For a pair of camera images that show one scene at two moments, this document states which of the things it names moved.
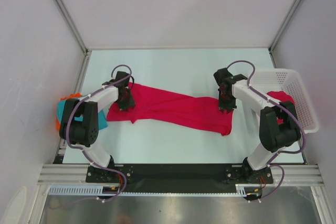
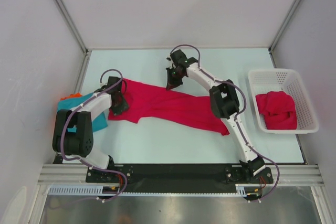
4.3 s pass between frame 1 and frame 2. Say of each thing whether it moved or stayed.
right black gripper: moved
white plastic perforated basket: stayed
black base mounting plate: stayed
